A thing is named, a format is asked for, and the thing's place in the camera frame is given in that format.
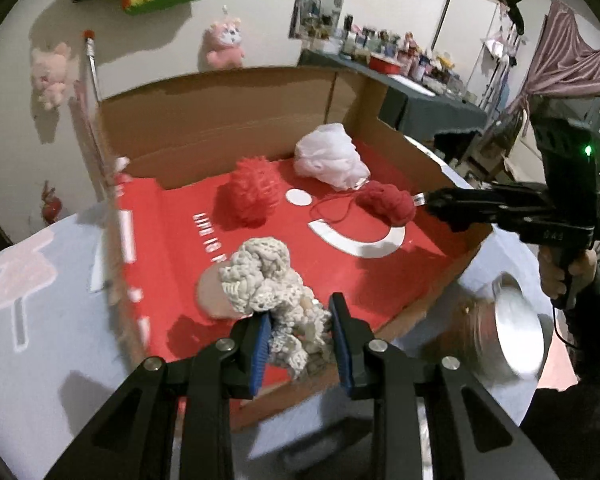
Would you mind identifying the white mesh bath pouf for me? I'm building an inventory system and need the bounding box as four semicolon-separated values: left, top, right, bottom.
294;123;371;191

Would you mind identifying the pale pink plush toy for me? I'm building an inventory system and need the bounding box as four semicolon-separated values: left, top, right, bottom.
30;42;78;111

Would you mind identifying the wall mirror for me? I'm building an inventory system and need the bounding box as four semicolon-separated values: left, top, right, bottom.
288;0;356;41

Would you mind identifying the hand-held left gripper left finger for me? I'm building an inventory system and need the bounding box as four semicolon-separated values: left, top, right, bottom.
42;310;273;480

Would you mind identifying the red hanging ornament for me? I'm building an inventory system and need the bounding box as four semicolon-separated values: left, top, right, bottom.
40;182;63;223

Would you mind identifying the red yarn ball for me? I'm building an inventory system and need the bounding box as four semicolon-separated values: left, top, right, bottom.
310;181;417;226

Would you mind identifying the bright pink plush toy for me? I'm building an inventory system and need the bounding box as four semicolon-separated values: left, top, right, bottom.
202;17;246;71

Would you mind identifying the glass jar with metal lid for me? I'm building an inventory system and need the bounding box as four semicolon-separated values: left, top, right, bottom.
447;272;556;386

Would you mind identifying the red plastic basket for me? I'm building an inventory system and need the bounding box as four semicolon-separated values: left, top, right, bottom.
367;55;401;73

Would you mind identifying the blue plush blanket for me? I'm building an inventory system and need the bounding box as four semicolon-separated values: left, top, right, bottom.
0;205;546;480

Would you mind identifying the red yarn pompom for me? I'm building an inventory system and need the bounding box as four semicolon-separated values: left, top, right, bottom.
219;156;281;228

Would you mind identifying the pink curtain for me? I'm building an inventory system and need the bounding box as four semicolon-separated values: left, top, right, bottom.
505;0;600;126

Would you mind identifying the white wardrobe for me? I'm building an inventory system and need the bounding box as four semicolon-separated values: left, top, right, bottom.
432;0;526;111

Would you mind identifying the row of small bottles and figures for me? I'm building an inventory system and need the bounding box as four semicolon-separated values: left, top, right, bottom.
305;10;476;96

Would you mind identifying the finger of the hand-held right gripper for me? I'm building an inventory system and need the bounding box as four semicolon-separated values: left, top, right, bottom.
424;204;502;232
429;183;549;214

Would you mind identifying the cream crochet scrunchie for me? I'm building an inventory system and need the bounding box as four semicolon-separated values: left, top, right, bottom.
219;236;333;381

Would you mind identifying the stick with red tip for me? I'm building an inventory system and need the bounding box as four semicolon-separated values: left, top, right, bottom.
81;30;106;111

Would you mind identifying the beige powder puff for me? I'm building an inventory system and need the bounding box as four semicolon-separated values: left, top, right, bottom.
195;264;253;318

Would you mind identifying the person's right forearm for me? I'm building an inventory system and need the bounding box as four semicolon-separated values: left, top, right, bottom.
520;262;600;480

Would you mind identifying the cardboard box with red inside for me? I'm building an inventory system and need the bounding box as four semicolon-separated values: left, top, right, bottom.
72;65;496;433

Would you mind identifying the person's right hand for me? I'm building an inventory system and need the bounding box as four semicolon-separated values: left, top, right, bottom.
537;247;600;308

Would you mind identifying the dark green covered desk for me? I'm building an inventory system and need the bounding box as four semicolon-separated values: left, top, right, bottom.
297;50;491;136

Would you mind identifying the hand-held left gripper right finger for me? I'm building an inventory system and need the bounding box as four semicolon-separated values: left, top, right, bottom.
328;292;558;480

